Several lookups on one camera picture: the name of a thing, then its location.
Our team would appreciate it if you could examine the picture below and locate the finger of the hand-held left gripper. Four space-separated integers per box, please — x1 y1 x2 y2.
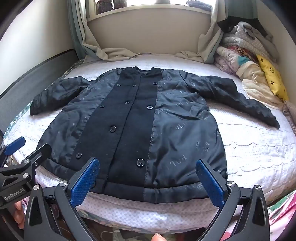
0 143 52 178
0 136 26 167

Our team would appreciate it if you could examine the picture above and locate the beige curtain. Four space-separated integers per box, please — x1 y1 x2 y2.
174 23 224 65
75 0 139 62

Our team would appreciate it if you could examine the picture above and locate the purple white garment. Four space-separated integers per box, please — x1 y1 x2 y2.
213 46 244 75

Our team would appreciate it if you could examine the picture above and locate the cream blanket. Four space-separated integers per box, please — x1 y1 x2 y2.
235 61 287 110

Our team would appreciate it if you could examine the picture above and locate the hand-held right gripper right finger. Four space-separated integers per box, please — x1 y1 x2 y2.
195 159 270 241

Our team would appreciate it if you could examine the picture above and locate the pink knitted cloth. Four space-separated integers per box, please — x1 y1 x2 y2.
282 100 296 136

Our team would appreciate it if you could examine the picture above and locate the person's left hand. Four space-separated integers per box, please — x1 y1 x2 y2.
13 201 26 230

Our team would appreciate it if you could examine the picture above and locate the pink green floral cloth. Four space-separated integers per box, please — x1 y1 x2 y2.
266 192 296 241

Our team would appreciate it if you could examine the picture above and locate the black cloth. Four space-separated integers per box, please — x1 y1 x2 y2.
217 16 260 33

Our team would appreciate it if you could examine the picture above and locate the grey dotted blanket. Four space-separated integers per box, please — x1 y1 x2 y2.
221 22 279 62

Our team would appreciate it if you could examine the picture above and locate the grey green curtain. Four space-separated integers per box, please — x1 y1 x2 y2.
68 0 86 55

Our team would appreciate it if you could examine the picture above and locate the black buttoned coat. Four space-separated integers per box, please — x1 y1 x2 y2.
30 66 280 200

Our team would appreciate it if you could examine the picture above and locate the window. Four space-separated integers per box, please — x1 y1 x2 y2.
79 0 213 16

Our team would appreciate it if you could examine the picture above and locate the colourful floral cloth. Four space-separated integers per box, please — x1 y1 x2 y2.
228 45 258 63

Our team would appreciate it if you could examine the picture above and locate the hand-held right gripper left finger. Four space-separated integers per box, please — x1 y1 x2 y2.
23 158 100 241

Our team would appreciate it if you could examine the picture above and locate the grey bed side board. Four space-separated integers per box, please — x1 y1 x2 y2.
0 49 80 139

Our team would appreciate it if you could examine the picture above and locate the white quilted bedspread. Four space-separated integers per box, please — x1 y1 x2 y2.
0 54 296 229

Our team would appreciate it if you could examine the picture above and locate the yellow patterned pillow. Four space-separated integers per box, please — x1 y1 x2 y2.
256 54 290 102

